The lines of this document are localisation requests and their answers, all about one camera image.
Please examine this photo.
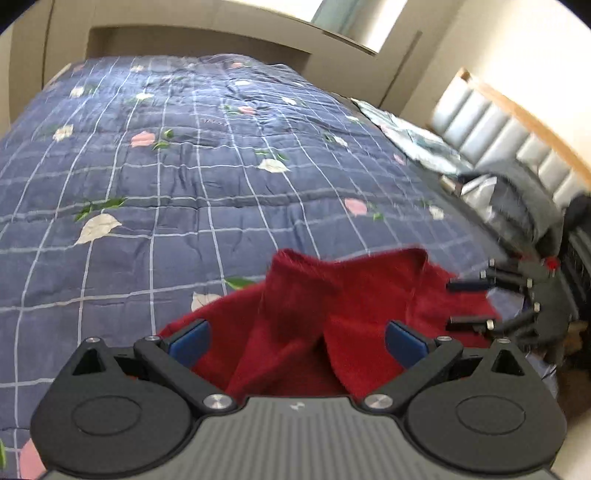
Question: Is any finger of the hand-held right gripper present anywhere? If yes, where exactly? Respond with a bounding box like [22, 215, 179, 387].
[446, 310, 540, 343]
[447, 259, 534, 296]

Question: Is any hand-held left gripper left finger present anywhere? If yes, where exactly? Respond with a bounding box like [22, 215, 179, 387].
[69, 319, 238, 414]

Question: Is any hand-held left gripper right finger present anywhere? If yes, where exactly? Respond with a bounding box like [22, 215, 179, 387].
[362, 320, 529, 411]

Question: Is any red towel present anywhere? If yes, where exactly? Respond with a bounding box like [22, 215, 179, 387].
[157, 248, 503, 398]

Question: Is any grey padded headboard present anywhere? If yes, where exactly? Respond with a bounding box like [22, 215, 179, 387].
[427, 68, 591, 208]

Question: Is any blue checked floral quilt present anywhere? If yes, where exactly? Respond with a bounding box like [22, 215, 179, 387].
[0, 54, 511, 480]

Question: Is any light patterned pillow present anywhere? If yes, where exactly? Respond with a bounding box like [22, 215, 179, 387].
[358, 98, 472, 175]

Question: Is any beige window seat cabinet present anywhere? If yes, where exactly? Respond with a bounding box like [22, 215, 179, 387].
[87, 23, 385, 106]

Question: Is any blue-grey curtain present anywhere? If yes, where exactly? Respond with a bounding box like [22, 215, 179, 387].
[310, 0, 339, 26]

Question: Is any beige wardrobe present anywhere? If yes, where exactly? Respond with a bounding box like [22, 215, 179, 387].
[7, 18, 90, 95]

